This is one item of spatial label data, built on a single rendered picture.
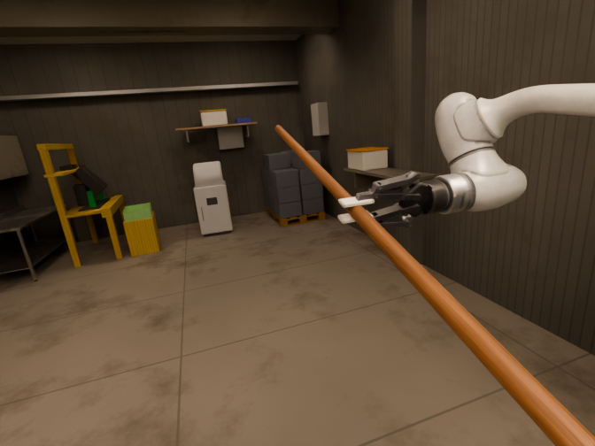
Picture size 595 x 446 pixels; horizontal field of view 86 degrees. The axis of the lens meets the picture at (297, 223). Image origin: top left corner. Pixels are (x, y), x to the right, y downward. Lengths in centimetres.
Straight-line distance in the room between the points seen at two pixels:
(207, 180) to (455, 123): 512
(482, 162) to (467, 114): 11
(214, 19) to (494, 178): 457
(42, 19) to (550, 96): 501
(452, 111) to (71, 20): 472
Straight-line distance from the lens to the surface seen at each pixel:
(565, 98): 82
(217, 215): 574
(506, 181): 84
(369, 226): 61
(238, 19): 511
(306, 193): 581
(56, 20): 518
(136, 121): 689
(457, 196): 77
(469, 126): 84
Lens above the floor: 164
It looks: 16 degrees down
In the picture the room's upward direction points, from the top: 5 degrees counter-clockwise
